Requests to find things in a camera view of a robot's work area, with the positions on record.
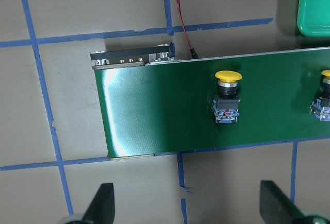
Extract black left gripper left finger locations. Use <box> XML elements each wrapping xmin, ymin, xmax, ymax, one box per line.
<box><xmin>79</xmin><ymin>183</ymin><xmax>114</xmax><ymax>223</ymax></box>

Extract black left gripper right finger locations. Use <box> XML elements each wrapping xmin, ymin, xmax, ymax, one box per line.
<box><xmin>259</xmin><ymin>180</ymin><xmax>308</xmax><ymax>223</ymax></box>

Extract yellow push button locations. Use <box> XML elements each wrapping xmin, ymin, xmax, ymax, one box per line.
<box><xmin>211</xmin><ymin>70</ymin><xmax>242</xmax><ymax>124</ymax></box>
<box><xmin>310</xmin><ymin>70</ymin><xmax>329</xmax><ymax>122</ymax></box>

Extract green conveyor belt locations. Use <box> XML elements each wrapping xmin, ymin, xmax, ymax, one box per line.
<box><xmin>94</xmin><ymin>47</ymin><xmax>329</xmax><ymax>158</ymax></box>

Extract green tray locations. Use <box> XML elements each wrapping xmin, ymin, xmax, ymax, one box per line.
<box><xmin>297</xmin><ymin>0</ymin><xmax>329</xmax><ymax>38</ymax></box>

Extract red black power wire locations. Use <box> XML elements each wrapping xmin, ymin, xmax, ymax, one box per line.
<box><xmin>170</xmin><ymin>0</ymin><xmax>199</xmax><ymax>59</ymax></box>

